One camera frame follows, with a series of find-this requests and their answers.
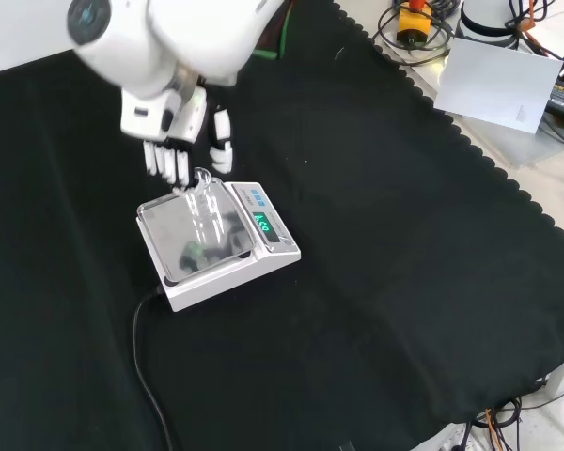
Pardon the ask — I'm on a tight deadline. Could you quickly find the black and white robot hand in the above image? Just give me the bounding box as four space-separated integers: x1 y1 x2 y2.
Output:
119 74 236 190

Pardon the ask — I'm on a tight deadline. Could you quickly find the clear glass beaker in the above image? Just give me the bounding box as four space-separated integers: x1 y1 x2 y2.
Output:
171 166 234 253

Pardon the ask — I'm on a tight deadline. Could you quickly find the white electronic balance steel pan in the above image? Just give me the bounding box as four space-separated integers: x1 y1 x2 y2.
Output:
135 179 303 314

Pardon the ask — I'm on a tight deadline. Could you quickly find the black bench cloth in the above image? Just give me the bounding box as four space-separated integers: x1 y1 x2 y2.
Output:
0 0 564 451

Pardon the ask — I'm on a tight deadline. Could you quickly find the yellow stop button box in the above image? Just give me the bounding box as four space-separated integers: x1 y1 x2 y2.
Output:
396 0 434 46

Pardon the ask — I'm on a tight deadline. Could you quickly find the pale board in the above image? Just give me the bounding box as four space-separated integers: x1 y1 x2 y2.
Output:
432 37 564 137

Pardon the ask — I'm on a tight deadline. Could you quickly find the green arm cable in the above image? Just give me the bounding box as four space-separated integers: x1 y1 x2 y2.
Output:
252 0 296 60

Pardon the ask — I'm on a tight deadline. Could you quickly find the black balance power cable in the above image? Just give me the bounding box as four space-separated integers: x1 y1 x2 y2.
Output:
132 285 176 451

